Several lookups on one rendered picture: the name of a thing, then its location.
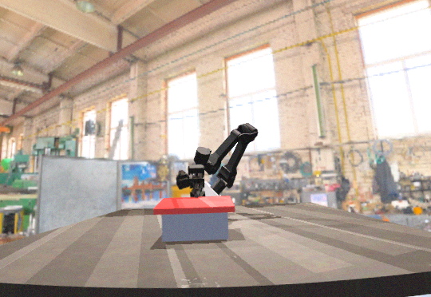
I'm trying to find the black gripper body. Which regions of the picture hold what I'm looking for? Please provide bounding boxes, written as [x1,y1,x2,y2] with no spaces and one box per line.
[188,164,204,178]

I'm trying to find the blue open box with yellow inside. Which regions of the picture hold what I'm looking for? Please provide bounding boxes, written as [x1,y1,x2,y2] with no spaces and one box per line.
[161,212,229,242]

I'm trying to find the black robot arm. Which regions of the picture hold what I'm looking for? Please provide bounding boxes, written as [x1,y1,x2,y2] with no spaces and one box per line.
[176,123,259,196]

